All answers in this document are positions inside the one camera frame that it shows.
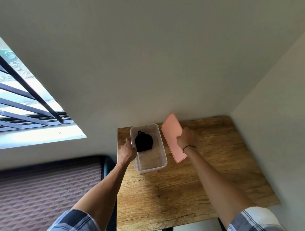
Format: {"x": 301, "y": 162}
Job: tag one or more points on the window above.
{"x": 35, "y": 119}

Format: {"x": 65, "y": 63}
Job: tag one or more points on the black window grille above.
{"x": 21, "y": 82}

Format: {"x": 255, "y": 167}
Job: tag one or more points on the person's left forearm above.
{"x": 104, "y": 188}

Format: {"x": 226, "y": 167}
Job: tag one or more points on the black face mask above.
{"x": 144, "y": 142}

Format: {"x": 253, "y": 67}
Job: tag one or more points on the pink container lid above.
{"x": 172, "y": 135}

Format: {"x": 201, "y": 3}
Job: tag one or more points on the person's right hand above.
{"x": 188, "y": 139}

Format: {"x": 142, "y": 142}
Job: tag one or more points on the clear plastic storage container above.
{"x": 152, "y": 160}

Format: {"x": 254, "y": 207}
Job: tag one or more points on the person's right forearm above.
{"x": 214, "y": 183}

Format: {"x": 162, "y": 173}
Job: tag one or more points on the plaid shirt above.
{"x": 73, "y": 222}

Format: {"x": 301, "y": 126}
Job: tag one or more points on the black table leg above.
{"x": 222, "y": 225}

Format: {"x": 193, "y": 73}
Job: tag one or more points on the black bed frame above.
{"x": 109, "y": 166}

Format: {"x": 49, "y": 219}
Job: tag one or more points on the person's left hand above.
{"x": 126, "y": 153}

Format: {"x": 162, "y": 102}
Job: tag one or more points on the person's left fingers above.
{"x": 128, "y": 142}

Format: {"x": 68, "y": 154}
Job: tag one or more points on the brown patterned mattress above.
{"x": 43, "y": 197}

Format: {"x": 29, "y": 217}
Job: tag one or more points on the person's right thumb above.
{"x": 179, "y": 138}

